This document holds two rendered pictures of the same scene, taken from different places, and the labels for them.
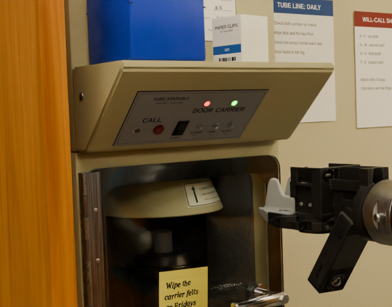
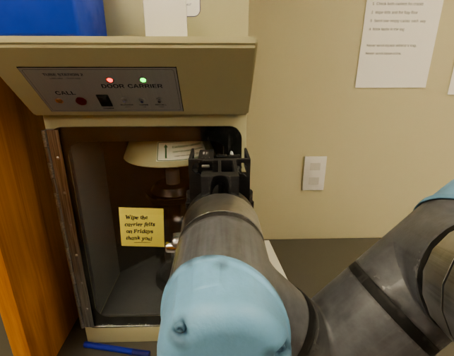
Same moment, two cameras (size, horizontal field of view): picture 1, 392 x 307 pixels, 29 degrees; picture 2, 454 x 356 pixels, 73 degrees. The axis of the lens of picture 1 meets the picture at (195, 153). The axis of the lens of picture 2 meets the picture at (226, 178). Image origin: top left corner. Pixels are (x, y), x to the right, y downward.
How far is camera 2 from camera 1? 76 cm
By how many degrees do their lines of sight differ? 37
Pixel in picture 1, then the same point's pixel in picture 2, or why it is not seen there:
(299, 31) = (402, 10)
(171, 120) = (85, 93)
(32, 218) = not seen: outside the picture
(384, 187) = (196, 208)
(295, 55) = (394, 32)
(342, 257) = not seen: hidden behind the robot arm
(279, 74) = (176, 51)
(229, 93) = (127, 70)
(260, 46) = (174, 18)
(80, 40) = not seen: hidden behind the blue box
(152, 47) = (9, 21)
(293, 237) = (364, 169)
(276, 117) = (212, 94)
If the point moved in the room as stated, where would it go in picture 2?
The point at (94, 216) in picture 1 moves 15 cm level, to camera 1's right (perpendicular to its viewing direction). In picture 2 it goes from (57, 162) to (116, 180)
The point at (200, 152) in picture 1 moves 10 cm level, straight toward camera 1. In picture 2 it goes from (160, 119) to (105, 129)
